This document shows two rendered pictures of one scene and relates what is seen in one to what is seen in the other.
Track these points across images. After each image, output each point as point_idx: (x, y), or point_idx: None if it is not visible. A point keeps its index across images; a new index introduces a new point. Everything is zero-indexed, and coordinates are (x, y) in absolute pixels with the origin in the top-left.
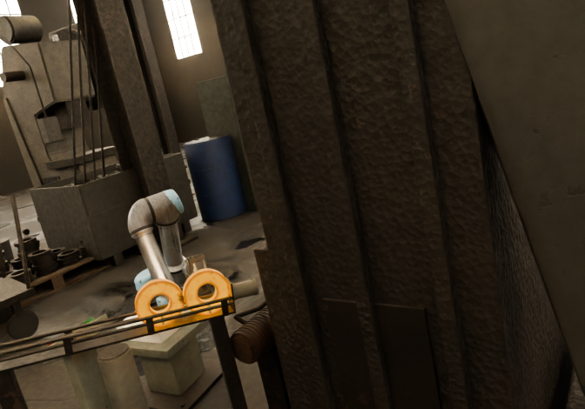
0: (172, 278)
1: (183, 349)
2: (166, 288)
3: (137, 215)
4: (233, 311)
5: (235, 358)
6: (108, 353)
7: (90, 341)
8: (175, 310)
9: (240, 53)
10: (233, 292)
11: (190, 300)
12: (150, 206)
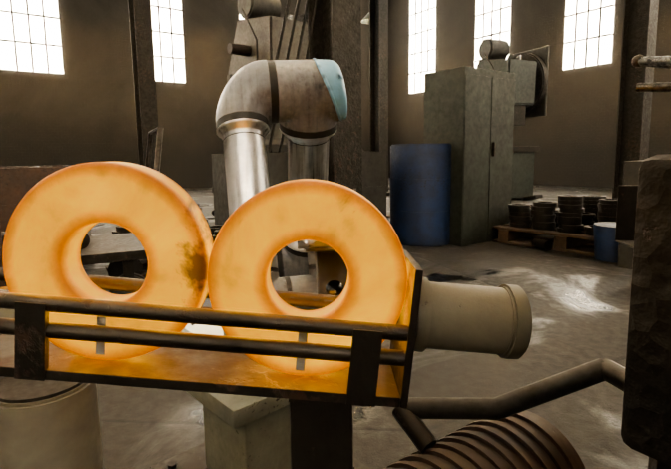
0: (295, 265)
1: (280, 414)
2: (143, 205)
3: (240, 85)
4: (397, 399)
5: (379, 462)
6: (26, 381)
7: None
8: (150, 307)
9: None
10: (419, 315)
11: (229, 289)
12: (272, 74)
